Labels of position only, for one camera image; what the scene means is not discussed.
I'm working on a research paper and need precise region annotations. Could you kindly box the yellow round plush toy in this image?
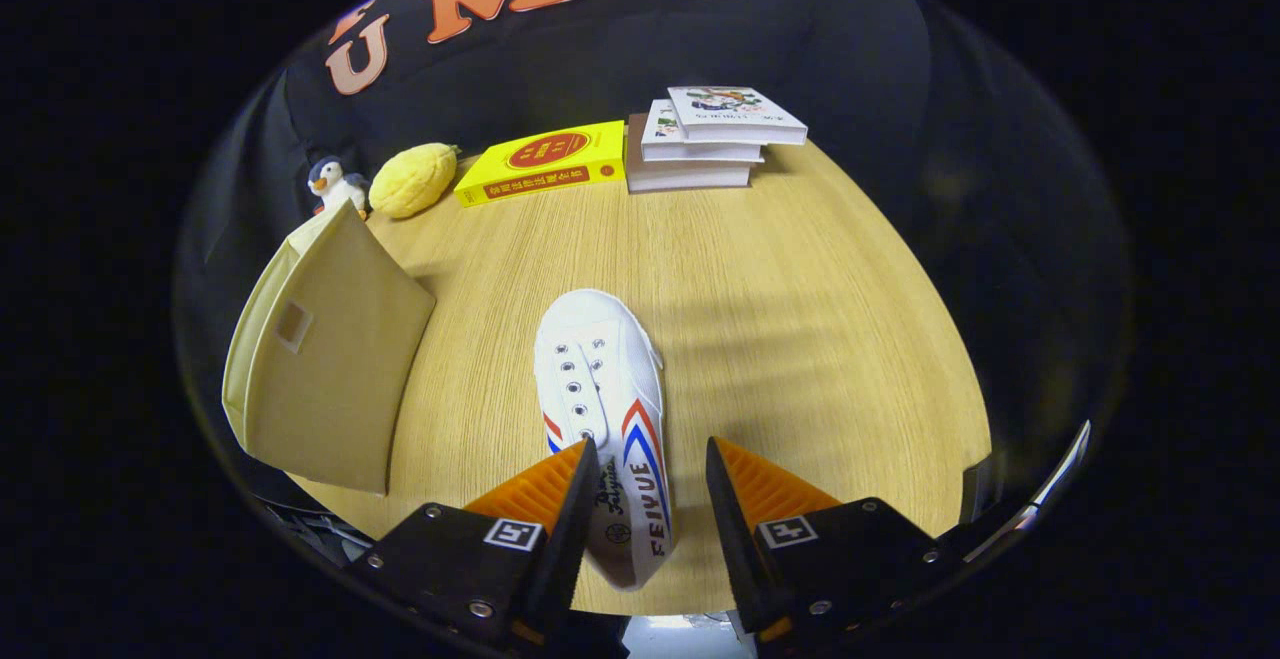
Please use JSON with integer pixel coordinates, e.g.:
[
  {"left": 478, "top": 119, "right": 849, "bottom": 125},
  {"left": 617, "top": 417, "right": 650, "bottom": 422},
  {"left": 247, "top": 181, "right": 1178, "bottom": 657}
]
[{"left": 368, "top": 142, "right": 459, "bottom": 220}]

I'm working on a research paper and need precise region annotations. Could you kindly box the penguin plush toy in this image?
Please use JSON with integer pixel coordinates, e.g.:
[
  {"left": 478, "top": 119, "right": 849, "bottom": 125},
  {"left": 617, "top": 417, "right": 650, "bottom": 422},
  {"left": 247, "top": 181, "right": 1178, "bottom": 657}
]
[{"left": 307, "top": 156, "right": 369, "bottom": 220}]

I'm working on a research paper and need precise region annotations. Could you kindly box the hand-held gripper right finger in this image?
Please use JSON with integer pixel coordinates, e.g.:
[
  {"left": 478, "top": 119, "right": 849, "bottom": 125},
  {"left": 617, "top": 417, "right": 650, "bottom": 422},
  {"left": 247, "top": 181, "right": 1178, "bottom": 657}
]
[{"left": 705, "top": 436, "right": 946, "bottom": 645}]

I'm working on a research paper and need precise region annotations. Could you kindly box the white canvas shoe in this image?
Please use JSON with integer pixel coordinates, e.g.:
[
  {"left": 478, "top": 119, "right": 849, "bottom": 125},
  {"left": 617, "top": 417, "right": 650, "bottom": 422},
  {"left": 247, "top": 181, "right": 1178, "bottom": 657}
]
[{"left": 533, "top": 288, "right": 676, "bottom": 592}]

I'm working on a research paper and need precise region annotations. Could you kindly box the beige fabric storage box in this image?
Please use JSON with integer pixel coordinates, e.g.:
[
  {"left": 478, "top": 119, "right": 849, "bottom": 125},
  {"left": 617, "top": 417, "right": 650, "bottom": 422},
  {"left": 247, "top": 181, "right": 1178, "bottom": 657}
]
[{"left": 221, "top": 201, "right": 438, "bottom": 496}]

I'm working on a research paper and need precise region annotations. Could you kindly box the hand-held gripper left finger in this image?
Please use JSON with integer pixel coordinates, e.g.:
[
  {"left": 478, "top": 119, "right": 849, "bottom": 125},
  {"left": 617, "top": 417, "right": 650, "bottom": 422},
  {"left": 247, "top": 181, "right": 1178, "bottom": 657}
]
[{"left": 343, "top": 437, "right": 601, "bottom": 652}]

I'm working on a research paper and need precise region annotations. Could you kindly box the yellow book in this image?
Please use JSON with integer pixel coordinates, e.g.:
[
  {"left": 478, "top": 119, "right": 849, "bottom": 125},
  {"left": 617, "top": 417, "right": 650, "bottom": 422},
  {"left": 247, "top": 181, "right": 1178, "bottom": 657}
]
[{"left": 453, "top": 120, "right": 627, "bottom": 209}]

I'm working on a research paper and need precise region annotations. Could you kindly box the white illustrated book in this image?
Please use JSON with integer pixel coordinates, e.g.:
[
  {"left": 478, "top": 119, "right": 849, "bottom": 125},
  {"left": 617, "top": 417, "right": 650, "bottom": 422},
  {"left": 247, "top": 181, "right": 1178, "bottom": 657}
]
[
  {"left": 640, "top": 99, "right": 766, "bottom": 164},
  {"left": 667, "top": 86, "right": 809, "bottom": 147}
]

